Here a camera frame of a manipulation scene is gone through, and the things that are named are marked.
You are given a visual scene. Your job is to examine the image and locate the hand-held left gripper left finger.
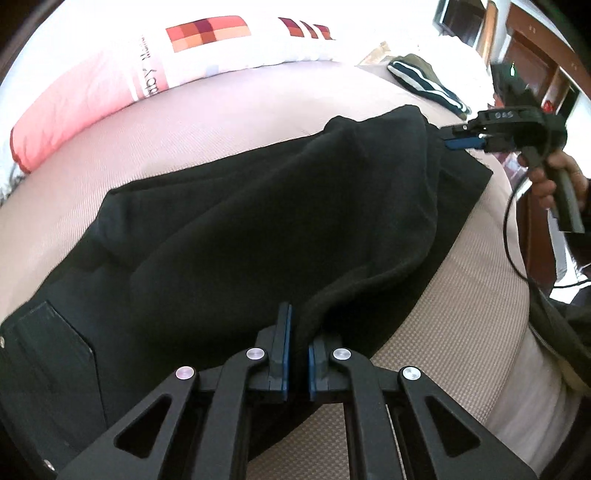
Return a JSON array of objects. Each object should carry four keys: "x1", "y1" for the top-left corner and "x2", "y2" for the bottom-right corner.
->
[{"x1": 55, "y1": 302, "x2": 294, "y2": 480}]

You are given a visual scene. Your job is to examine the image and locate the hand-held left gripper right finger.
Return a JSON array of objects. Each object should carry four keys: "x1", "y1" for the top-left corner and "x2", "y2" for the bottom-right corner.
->
[{"x1": 307, "y1": 336, "x2": 539, "y2": 480}]

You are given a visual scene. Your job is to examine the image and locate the black pants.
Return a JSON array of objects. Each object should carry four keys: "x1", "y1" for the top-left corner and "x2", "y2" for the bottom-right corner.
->
[{"x1": 0, "y1": 105, "x2": 494, "y2": 472}]

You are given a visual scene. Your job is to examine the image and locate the person's right hand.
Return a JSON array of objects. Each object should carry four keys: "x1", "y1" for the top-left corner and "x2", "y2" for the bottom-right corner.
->
[{"x1": 517, "y1": 150, "x2": 591, "y2": 211}]

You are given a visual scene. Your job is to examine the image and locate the dark green striped garment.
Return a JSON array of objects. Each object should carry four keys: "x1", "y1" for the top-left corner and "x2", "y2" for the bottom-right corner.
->
[{"x1": 387, "y1": 54, "x2": 472, "y2": 117}]

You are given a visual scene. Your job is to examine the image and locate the white blanket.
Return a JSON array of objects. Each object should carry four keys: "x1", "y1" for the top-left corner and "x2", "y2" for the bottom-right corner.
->
[{"x1": 332, "y1": 28, "x2": 496, "y2": 112}]

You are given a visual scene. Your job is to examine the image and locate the brown wooden furniture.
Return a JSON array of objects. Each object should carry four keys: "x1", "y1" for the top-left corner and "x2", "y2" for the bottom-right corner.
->
[{"x1": 480, "y1": 0, "x2": 583, "y2": 116}]

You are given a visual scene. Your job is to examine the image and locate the dark screen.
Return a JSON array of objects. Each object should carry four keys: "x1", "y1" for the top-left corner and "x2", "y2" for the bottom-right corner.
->
[{"x1": 433, "y1": 0, "x2": 486, "y2": 37}]

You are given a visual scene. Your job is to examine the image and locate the person's dark jacket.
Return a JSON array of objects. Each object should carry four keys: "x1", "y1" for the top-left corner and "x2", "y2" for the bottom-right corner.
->
[{"x1": 526, "y1": 263, "x2": 591, "y2": 398}]

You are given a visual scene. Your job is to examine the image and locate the beige woven bed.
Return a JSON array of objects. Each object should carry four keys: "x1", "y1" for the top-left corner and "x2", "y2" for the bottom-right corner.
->
[{"x1": 0, "y1": 60, "x2": 532, "y2": 480}]

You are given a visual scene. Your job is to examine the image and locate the pink and white printed pillow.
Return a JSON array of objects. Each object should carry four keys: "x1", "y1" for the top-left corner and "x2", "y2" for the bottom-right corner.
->
[{"x1": 10, "y1": 14, "x2": 345, "y2": 174}]

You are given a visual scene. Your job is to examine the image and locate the black cable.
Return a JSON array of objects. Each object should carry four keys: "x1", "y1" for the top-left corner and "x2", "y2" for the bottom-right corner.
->
[{"x1": 503, "y1": 175, "x2": 591, "y2": 289}]

